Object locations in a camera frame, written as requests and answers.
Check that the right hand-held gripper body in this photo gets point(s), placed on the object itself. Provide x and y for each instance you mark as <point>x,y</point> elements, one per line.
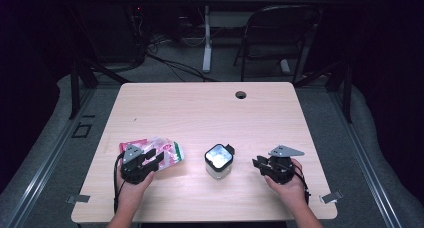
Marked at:
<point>281,169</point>

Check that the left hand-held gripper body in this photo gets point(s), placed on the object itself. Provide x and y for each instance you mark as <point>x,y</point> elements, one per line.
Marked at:
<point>133,169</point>

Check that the red white seasoning packet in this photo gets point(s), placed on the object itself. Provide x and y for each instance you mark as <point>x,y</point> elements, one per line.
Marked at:
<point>170,154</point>

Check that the person's left hand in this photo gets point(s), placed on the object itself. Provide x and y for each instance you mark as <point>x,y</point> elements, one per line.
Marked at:
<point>131,193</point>

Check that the person's right hand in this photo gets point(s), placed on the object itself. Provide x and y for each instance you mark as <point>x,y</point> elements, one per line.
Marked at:
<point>291,191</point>

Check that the white desk foot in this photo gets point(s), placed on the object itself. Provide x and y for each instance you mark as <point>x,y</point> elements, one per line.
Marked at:
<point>285,66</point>

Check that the black metal stand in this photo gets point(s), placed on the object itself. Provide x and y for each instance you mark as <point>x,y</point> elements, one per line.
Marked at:
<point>75,88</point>
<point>347,94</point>

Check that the white desk leg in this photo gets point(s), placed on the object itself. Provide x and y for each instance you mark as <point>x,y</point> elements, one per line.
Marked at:
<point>207,44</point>

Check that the dark equipment with red light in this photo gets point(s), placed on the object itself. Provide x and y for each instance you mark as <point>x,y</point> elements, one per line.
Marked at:
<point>133,28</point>

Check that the black folding chair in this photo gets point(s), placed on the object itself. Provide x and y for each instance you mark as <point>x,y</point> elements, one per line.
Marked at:
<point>280,24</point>

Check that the grey metal table bracket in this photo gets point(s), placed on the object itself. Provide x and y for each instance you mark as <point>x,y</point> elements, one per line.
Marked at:
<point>330,197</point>
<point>78,198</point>

